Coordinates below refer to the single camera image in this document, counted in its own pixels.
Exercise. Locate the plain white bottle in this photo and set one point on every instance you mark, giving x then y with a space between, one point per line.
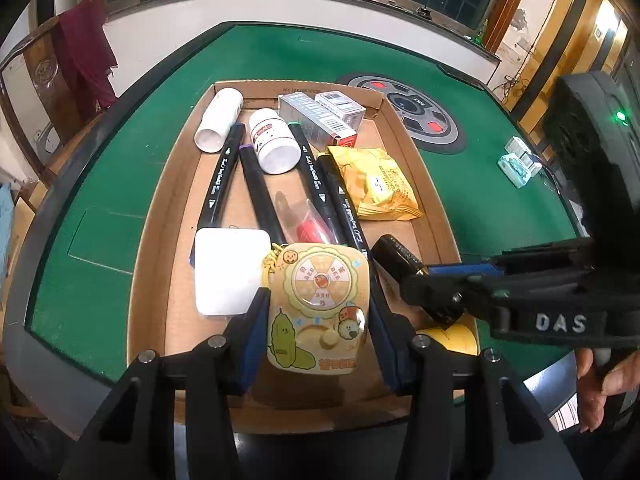
217 120

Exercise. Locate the white blue medicine box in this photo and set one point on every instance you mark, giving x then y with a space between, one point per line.
518 147

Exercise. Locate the yellow cartoon toy pouch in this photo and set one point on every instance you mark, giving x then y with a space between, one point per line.
318 312

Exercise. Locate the red hooks plastic package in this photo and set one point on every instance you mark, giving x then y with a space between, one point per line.
301 221

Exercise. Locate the wooden chair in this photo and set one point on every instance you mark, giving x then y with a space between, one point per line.
43 114

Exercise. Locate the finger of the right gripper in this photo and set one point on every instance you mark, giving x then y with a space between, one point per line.
446 297
483 268

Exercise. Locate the yellow wooden cabinet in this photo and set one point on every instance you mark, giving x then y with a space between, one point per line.
548 39

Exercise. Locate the yellow tape roll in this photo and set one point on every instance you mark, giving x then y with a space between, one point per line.
457 338

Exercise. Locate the black marker purple caps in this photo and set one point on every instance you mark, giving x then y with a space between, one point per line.
266 216

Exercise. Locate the white charger plug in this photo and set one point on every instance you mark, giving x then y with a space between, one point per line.
228 269

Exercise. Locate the black marker blue cap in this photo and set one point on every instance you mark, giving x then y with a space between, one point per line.
213 206

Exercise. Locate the maroon cloth on chair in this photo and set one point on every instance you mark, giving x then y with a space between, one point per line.
85 57

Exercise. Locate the white pink medicine box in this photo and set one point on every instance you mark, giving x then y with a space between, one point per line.
349 111

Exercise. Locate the person right hand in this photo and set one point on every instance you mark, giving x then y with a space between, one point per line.
593 390

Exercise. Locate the black marker green caps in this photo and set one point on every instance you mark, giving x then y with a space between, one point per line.
315 186

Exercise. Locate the white pill bottle red label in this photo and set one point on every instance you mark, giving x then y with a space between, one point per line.
276 149

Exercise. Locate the yellow cheese cracker packet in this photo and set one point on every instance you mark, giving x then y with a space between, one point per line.
376 184

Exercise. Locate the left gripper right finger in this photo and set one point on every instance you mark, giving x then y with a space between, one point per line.
471 417

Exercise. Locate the round tire pattern mat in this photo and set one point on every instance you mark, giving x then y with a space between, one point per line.
430 125

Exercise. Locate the long silver barcode box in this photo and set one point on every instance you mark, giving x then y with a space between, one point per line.
320 127

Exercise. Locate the teal tissue packet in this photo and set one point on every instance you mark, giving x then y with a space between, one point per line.
514 169

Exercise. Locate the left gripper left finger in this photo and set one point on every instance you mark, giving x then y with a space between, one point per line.
131 436

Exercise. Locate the black Chanel lipstick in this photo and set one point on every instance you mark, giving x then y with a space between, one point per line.
396 259

